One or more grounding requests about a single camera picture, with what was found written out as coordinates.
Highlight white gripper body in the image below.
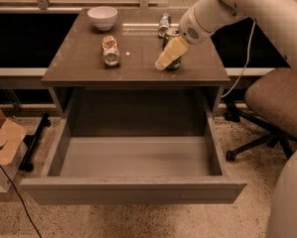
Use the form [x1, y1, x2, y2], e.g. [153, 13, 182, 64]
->
[179, 0, 221, 45]

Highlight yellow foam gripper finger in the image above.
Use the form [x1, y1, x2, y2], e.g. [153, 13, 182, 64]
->
[155, 37, 189, 70]

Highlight green soda can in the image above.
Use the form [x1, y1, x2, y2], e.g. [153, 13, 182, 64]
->
[163, 28, 182, 70]

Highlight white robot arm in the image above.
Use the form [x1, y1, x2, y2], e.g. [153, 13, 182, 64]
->
[155, 0, 297, 238]

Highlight orange silver can lying down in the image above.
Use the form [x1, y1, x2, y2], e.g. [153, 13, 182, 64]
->
[101, 36, 120, 66]

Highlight grey open drawer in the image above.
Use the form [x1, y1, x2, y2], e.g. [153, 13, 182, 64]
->
[19, 92, 247, 206]

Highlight brown cabinet desk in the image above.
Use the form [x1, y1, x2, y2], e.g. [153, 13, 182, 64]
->
[41, 7, 230, 119]

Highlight white ceramic bowl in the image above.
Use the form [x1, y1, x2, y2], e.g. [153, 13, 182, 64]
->
[87, 6, 118, 31]

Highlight brown fabric office chair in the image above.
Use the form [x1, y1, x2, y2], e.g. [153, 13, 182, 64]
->
[223, 68, 297, 161]

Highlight black metal stand foot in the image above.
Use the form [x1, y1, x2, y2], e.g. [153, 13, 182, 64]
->
[19, 113, 51, 173]

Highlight cardboard box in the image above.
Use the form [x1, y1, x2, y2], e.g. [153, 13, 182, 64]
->
[0, 109, 27, 192]

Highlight white hanging cable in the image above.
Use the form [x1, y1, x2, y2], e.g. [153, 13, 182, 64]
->
[221, 18, 257, 99]

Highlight black floor cable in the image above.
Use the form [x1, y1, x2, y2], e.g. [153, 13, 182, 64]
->
[0, 148, 43, 238]

